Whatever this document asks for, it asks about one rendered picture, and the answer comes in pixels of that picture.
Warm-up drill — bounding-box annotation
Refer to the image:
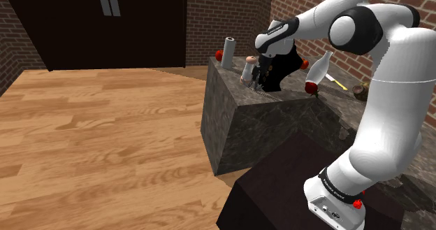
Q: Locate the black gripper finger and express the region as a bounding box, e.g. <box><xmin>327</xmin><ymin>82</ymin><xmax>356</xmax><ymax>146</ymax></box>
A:
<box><xmin>253</xmin><ymin>57</ymin><xmax>275</xmax><ymax>91</ymax></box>

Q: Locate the white grinder with brown top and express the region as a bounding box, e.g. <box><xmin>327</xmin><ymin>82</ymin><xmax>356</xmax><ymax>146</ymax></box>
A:
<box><xmin>240</xmin><ymin>55</ymin><xmax>257</xmax><ymax>86</ymax></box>

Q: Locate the red strawberry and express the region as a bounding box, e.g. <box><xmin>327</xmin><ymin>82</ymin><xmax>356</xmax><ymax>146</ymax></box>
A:
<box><xmin>304</xmin><ymin>81</ymin><xmax>319</xmax><ymax>98</ymax></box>

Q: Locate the white bottle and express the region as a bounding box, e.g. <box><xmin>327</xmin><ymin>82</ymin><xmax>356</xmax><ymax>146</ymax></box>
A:
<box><xmin>305</xmin><ymin>50</ymin><xmax>334</xmax><ymax>86</ymax></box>

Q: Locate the grey paper towel roll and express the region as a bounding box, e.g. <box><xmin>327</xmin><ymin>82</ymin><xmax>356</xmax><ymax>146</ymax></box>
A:
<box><xmin>220</xmin><ymin>36</ymin><xmax>237</xmax><ymax>71</ymax></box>

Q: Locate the brown round pot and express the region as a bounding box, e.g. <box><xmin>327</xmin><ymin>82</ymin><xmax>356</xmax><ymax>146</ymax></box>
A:
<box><xmin>351</xmin><ymin>82</ymin><xmax>370</xmax><ymax>102</ymax></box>

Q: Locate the dark robot stand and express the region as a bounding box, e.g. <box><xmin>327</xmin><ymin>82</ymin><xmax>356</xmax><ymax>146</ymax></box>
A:
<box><xmin>215</xmin><ymin>130</ymin><xmax>406</xmax><ymax>230</ymax></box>

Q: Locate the knife with yellow handle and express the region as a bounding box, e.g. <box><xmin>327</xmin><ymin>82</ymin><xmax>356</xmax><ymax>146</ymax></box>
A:
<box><xmin>324</xmin><ymin>73</ymin><xmax>349</xmax><ymax>92</ymax></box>

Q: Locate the dark cabinet with grey handles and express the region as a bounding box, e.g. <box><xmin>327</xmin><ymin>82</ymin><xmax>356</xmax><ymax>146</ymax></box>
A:
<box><xmin>1</xmin><ymin>0</ymin><xmax>189</xmax><ymax>72</ymax></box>

